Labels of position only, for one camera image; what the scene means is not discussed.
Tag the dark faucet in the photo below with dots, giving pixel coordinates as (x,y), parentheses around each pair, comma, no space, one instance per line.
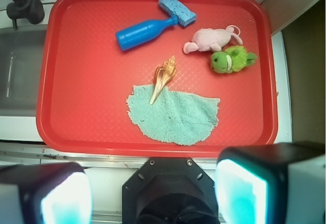
(31,10)

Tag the orange conch seashell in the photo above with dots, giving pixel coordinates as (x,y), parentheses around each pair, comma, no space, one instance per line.
(163,75)

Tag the green plush frog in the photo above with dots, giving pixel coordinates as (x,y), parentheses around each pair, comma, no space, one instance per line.
(232,59)

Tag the teal knitted cloth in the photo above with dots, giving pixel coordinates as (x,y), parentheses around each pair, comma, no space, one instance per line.
(175,117)

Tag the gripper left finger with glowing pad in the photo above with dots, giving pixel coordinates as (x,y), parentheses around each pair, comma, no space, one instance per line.
(45,193)

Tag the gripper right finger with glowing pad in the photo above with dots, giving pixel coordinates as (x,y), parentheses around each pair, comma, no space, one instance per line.
(278,183)

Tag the blue sponge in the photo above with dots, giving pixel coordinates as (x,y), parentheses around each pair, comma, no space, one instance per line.
(174,7)

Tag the pink plush toy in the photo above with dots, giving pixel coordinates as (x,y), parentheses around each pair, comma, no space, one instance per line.
(214,40)

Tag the blue plastic bottle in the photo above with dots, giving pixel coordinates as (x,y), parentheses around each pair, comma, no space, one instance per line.
(143,32)

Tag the red plastic tray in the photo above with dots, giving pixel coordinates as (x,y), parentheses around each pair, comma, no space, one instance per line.
(86,78)

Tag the steel sink basin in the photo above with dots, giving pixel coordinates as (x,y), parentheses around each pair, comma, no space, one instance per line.
(21,59)

